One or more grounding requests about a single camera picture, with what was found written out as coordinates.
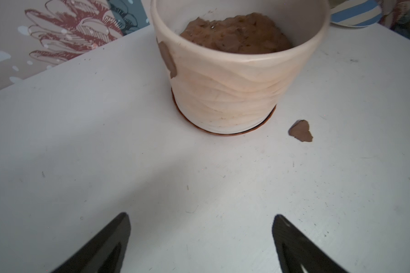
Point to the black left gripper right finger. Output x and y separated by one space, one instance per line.
297 253

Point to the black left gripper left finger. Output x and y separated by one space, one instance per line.
104 253

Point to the cream ceramic flower pot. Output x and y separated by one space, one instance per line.
216 89

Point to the brown dried mud flake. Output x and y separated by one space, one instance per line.
301 131

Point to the terracotta pot saucer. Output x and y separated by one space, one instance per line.
232 131

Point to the blue striped plate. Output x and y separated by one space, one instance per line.
356 13

